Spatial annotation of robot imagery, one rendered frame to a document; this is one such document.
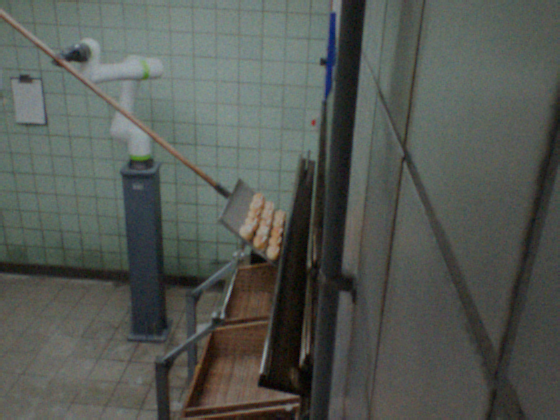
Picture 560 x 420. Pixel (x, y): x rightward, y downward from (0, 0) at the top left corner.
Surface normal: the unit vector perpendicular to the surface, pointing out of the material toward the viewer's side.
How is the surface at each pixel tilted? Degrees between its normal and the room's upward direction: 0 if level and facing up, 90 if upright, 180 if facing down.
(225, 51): 90
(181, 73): 90
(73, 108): 90
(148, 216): 90
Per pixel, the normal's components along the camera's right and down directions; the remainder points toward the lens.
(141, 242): -0.01, 0.39
